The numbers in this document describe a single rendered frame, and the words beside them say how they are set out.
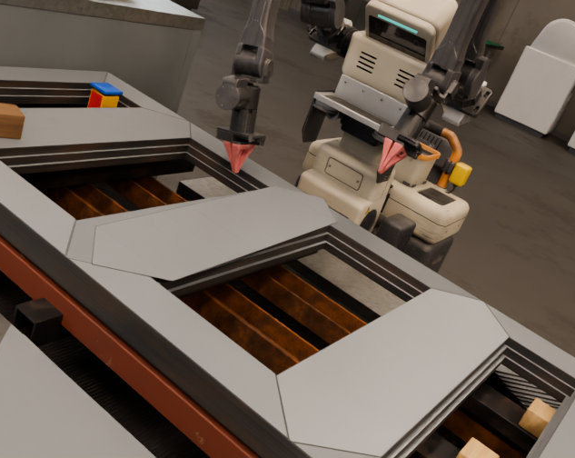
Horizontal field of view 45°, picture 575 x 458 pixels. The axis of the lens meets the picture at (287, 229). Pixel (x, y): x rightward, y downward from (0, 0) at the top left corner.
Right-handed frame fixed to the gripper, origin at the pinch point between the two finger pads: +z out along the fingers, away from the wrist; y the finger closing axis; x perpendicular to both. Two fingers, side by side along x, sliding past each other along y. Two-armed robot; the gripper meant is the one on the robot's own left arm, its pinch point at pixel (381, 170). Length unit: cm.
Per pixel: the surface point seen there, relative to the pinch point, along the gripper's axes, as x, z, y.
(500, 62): 862, -399, -237
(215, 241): -36.7, 33.3, -6.6
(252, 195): -13.2, 21.3, -17.4
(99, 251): -58, 44, -12
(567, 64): 766, -391, -129
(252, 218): -21.9, 25.8, -10.0
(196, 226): -36, 33, -12
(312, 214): -5.6, 17.4, -6.3
